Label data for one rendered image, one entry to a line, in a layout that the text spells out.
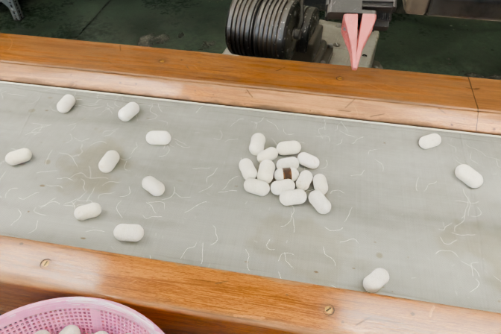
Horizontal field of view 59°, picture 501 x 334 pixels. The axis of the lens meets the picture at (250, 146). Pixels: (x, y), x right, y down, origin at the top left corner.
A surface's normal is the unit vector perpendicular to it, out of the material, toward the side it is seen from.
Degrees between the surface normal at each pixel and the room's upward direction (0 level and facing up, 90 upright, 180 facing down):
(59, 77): 45
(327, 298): 0
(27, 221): 0
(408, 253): 0
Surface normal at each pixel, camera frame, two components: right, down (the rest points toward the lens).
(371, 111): -0.12, -0.03
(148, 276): 0.00, -0.72
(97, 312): -0.15, 0.43
